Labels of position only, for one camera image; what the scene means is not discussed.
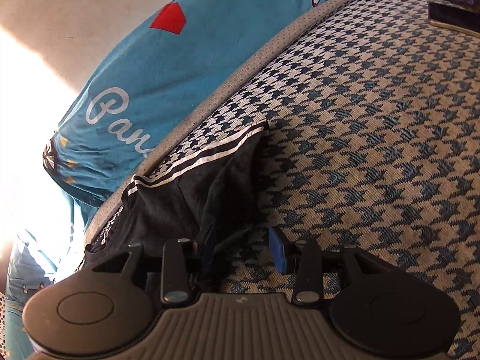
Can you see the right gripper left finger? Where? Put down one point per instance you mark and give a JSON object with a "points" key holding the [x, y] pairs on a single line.
{"points": [[104, 310]]}

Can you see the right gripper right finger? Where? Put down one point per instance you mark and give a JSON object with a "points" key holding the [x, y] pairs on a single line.
{"points": [[368, 302]]}

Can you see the black garment with white stripes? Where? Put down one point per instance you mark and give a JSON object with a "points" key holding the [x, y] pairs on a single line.
{"points": [[209, 197]]}

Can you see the houndstooth blue beige mattress cover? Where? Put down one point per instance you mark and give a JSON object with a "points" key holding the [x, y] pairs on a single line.
{"points": [[374, 143]]}

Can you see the smartphone with gold edge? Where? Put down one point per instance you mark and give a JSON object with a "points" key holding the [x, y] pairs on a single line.
{"points": [[454, 18]]}

